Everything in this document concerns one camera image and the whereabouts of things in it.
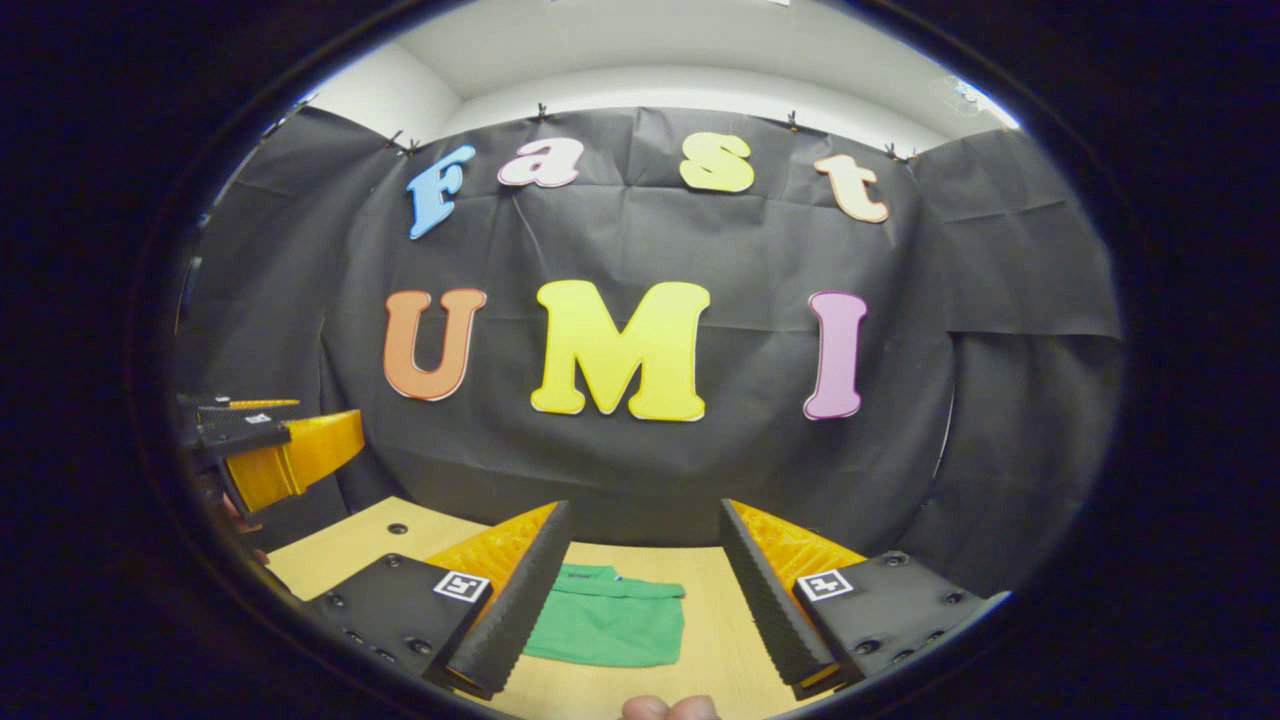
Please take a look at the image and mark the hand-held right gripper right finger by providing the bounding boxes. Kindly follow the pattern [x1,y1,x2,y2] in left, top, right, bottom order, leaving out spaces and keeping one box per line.
[718,498,1011,701]

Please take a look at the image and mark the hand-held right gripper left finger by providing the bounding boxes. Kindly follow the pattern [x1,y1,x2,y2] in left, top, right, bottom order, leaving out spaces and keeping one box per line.
[300,500,573,701]

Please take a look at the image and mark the black backdrop cloth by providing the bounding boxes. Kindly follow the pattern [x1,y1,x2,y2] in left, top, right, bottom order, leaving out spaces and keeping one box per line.
[175,100,1126,601]

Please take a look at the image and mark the green T-shirt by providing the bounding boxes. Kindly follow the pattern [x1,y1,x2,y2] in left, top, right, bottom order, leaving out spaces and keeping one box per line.
[522,563,687,669]

